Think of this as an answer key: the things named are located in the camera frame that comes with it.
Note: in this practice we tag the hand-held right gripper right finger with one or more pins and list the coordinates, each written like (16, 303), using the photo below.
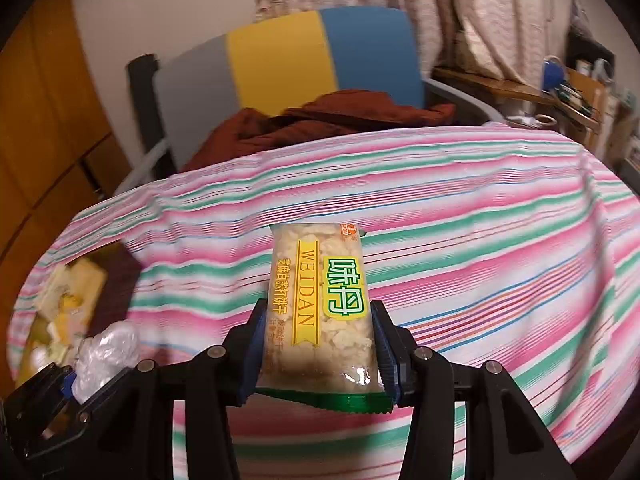
(387, 355)

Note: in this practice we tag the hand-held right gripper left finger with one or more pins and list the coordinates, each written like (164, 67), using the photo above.
(252, 360)

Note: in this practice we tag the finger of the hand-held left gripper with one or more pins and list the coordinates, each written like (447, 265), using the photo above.
(82, 416)
(50, 385)

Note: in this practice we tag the clear plastic wrap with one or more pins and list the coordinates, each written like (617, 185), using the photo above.
(107, 355)

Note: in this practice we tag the cracker snack packet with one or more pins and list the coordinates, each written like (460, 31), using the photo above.
(320, 310)

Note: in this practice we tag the yellow multicolour socks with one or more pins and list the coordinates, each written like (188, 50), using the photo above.
(70, 306)

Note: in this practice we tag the cream sponge block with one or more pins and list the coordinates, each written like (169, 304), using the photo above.
(90, 280)

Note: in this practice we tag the gold tin box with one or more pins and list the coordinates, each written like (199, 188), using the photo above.
(115, 290)

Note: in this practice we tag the pink green striped tablecloth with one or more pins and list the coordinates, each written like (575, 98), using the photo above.
(450, 260)

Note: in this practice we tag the dark red garment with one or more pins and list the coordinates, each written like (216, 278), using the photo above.
(325, 120)

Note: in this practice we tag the wooden wardrobe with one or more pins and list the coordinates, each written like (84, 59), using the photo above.
(40, 135)

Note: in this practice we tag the tape roll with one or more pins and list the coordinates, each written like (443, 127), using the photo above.
(543, 120)

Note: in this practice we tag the wooden desk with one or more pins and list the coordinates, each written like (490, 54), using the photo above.
(500, 85)

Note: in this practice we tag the grey yellow blue chair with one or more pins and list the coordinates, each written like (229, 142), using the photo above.
(280, 60)

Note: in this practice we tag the blue cup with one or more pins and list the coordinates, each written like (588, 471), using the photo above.
(553, 75)

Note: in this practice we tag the cardboard box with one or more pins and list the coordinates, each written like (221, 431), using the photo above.
(585, 90)

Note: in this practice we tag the patterned beige curtain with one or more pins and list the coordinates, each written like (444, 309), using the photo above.
(400, 0)

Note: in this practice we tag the black desk item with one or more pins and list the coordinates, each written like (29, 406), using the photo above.
(590, 47)

